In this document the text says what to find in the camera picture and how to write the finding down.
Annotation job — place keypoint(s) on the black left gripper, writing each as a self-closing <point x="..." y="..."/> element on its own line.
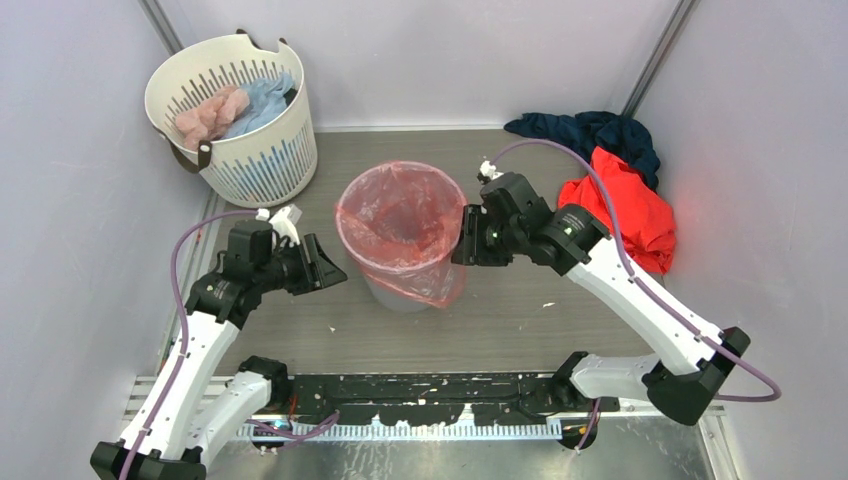
<point x="323" y="272"/>

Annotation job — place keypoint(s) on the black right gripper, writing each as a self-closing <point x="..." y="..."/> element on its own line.
<point x="471" y="249"/>

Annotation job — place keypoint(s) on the grey plastic trash bin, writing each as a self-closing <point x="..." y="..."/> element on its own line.
<point x="394" y="301"/>

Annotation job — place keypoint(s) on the red plastic trash bag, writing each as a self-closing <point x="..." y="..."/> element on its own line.
<point x="400" y="222"/>

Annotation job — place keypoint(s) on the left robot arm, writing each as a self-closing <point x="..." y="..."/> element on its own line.
<point x="172" y="436"/>

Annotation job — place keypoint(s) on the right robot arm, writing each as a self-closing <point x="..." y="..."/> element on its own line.
<point x="681" y="376"/>

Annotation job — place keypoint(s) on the navy blue cloth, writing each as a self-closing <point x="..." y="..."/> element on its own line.
<point x="622" y="136"/>

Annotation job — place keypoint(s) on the white slotted laundry basket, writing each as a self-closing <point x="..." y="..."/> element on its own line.
<point x="265" y="167"/>

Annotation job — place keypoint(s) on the light blue plastic bag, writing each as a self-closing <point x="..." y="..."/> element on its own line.
<point x="268" y="99"/>

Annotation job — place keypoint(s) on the red cloth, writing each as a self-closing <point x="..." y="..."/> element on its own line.
<point x="647" y="222"/>

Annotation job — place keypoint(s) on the pink plastic bag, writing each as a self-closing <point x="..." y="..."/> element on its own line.
<point x="213" y="117"/>

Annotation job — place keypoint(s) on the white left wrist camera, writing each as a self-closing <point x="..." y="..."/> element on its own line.
<point x="284" y="222"/>

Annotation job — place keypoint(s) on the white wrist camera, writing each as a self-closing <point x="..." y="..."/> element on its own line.
<point x="487" y="172"/>
<point x="284" y="222"/>

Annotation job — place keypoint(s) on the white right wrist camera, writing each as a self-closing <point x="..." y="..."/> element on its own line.
<point x="487" y="172"/>

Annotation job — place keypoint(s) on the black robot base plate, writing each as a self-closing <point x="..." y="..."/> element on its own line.
<point x="424" y="399"/>

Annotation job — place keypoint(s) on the aluminium frame rail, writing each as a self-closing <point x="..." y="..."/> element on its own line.
<point x="464" y="430"/>

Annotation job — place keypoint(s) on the right aluminium corner post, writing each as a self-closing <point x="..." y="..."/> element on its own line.
<point x="670" y="33"/>

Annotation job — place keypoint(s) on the aluminium corner post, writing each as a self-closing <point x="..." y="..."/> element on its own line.
<point x="159" y="20"/>
<point x="670" y="33"/>

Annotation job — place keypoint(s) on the left aluminium corner post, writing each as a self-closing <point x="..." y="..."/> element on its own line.
<point x="159" y="20"/>

